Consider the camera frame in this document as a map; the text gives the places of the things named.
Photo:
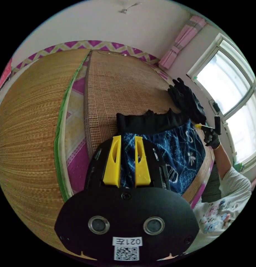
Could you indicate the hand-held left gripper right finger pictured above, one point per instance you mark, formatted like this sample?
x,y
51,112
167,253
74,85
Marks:
x,y
142,166

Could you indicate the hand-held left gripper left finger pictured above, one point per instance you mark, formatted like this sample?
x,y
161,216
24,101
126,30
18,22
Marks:
x,y
111,164

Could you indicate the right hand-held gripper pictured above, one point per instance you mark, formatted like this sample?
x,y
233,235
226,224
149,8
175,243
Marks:
x,y
209,129

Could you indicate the dark blue patterned garment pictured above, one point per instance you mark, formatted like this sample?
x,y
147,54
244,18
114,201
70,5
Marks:
x,y
178,158

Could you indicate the person's right forearm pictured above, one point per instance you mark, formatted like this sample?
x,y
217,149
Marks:
x,y
223,160

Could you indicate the person's right hand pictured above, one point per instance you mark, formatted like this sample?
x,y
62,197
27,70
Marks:
x,y
213,140

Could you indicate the black garment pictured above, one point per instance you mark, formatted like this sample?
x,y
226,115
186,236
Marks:
x,y
144,122

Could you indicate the window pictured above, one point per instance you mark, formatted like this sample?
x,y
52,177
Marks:
x,y
230,83

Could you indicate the pink curtain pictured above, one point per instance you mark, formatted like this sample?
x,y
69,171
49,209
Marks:
x,y
182,43

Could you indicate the person's body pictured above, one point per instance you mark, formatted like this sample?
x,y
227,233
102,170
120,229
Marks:
x,y
225,208

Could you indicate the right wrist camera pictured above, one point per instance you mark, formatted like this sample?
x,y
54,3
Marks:
x,y
217,124

